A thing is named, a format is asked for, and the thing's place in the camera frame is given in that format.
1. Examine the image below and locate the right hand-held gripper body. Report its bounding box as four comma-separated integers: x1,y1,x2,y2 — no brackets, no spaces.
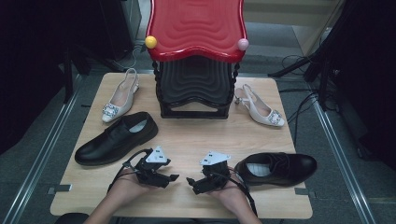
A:
199,150,233,189

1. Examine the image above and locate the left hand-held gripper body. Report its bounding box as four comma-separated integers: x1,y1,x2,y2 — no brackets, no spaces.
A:
124,145,172,185

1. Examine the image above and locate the black leather shoe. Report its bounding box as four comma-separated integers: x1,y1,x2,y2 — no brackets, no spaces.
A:
74,111,159,166
233,151,318,188

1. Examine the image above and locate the white slingback heel shoe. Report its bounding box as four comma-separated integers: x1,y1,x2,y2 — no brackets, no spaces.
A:
233,83,286,128
101,67,140,123

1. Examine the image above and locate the red and black shoe rack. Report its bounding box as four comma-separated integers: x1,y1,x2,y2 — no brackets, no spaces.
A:
144,0,250,119

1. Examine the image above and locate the person's right hand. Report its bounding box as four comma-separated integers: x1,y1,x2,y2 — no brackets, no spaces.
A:
208,178,250,217

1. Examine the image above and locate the person's left hand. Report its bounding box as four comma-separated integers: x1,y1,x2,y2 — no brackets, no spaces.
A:
106,168,157,208

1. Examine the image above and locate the black metal stand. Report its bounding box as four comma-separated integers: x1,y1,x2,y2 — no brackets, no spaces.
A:
62,46,125,104

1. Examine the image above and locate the black tripod stand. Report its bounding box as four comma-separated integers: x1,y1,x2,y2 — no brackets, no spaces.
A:
267,0,347,111

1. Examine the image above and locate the dark curtain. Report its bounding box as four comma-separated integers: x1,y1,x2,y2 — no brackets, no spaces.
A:
314,0,396,171
0,0,134,156

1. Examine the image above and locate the left hand-held gripper cable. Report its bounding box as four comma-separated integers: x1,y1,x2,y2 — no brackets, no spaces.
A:
106,148,153,194

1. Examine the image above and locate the hand-held gripper cable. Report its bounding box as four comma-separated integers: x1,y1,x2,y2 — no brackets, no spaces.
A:
106,148,153,194
228,167,259,217

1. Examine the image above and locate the right hand-held gripper cable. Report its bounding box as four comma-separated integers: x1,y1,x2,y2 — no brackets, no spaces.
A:
228,167,259,217

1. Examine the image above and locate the black floor cable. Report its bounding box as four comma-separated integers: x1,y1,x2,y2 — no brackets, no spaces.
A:
280,54,314,77
286,91,320,145

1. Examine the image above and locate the grey metal table bracket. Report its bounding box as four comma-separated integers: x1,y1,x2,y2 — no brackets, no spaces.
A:
293,187,317,199
46,184,73,195

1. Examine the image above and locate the white floor cable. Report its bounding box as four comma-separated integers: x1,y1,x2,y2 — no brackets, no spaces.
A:
111,45,148,72

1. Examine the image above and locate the metal floor rail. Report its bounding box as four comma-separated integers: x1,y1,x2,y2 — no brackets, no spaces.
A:
0,74,83,224
311,99,377,224

